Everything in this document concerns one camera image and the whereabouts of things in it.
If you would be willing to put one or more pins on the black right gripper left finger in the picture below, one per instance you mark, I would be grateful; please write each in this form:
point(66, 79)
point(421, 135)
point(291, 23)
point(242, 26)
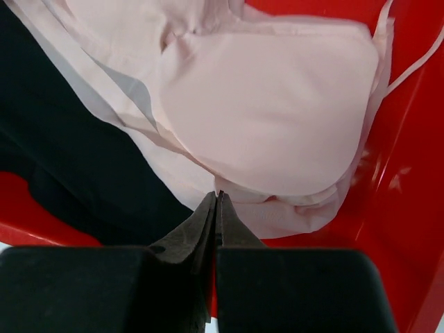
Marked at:
point(164, 287)

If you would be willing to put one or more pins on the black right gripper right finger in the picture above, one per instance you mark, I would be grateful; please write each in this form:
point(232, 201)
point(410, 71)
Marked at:
point(263, 289)

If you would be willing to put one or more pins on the pale pink bra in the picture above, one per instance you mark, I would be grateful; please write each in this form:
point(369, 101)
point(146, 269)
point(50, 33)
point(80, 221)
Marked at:
point(219, 96)

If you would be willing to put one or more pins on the black garment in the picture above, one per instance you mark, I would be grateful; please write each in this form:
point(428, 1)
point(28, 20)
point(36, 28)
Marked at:
point(85, 172)

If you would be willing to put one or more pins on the red plastic tray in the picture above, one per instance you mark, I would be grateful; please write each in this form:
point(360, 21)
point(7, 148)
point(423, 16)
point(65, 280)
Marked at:
point(394, 209)

